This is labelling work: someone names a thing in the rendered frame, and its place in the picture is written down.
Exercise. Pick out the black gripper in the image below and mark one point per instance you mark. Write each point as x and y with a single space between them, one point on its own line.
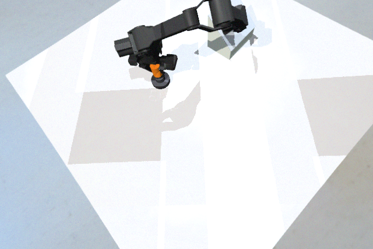
166 62

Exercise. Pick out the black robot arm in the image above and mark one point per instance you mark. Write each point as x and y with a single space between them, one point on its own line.
143 39

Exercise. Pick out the orange knob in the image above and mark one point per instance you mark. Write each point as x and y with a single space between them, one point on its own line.
155 70

